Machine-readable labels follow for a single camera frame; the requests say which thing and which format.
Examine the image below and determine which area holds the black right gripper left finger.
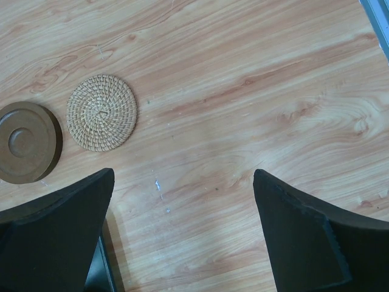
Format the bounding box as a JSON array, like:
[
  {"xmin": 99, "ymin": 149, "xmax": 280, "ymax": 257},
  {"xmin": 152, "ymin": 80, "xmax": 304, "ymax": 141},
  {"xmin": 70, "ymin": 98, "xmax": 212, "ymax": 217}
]
[{"xmin": 1, "ymin": 168, "xmax": 115, "ymax": 291}]

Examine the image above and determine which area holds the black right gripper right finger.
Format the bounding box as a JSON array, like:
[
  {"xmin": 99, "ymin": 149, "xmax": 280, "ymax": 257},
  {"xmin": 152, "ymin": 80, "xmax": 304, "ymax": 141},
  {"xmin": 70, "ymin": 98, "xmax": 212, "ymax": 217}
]
[{"xmin": 253, "ymin": 170, "xmax": 388, "ymax": 291}]

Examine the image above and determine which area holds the brown wooden coaster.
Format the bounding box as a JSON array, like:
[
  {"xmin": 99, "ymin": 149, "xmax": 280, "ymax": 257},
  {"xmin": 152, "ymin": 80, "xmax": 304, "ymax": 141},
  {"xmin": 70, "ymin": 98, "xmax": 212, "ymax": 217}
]
[{"xmin": 1, "ymin": 102, "xmax": 63, "ymax": 184}]

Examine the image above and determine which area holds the woven rattan coaster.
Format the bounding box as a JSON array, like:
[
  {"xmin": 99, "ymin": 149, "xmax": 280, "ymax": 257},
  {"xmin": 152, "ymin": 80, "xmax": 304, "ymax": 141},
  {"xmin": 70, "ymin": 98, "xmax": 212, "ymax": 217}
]
[{"xmin": 66, "ymin": 74, "xmax": 138, "ymax": 152}]

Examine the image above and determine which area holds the aluminium frame rail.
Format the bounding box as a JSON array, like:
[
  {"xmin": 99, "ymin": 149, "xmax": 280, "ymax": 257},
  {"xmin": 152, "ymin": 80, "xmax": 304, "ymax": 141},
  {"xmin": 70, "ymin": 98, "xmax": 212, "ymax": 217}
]
[{"xmin": 359, "ymin": 0, "xmax": 389, "ymax": 60}]

